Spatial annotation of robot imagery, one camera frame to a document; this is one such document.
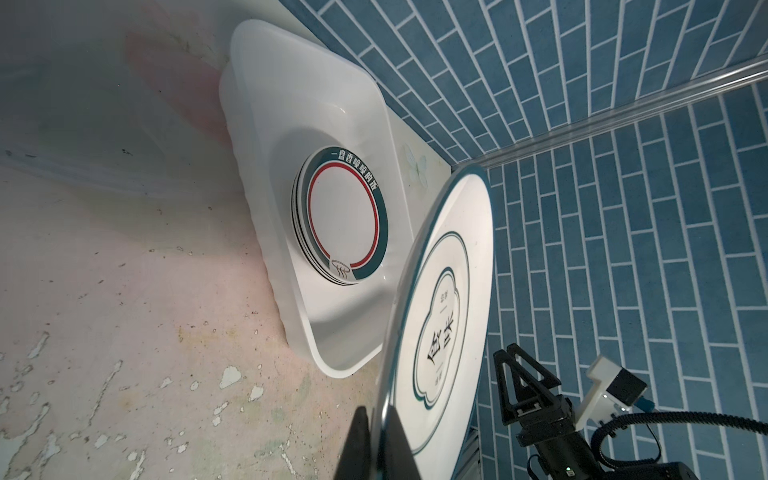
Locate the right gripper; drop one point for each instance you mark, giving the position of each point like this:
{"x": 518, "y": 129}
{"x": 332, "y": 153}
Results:
{"x": 546, "y": 420}

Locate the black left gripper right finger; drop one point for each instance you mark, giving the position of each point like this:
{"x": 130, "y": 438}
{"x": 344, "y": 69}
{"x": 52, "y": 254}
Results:
{"x": 394, "y": 458}

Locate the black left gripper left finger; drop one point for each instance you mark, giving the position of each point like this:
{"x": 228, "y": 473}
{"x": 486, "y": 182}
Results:
{"x": 355, "y": 458}

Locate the flower outline white plate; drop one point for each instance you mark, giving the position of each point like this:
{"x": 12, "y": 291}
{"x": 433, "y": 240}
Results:
{"x": 436, "y": 336}

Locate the green red ring plate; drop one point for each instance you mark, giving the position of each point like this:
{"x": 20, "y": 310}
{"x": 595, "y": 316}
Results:
{"x": 343, "y": 214}

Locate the orange sunburst plate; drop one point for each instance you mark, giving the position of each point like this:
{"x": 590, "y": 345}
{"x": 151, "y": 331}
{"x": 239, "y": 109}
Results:
{"x": 301, "y": 236}

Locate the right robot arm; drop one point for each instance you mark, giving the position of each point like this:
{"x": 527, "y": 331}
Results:
{"x": 652, "y": 468}

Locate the white plastic bin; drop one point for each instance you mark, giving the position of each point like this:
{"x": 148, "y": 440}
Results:
{"x": 313, "y": 143}

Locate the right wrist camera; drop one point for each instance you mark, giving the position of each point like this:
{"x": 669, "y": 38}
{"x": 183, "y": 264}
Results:
{"x": 613, "y": 393}

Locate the aluminium frame rail right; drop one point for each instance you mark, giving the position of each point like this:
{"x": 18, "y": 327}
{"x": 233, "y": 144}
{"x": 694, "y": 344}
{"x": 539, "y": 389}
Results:
{"x": 699, "y": 89}

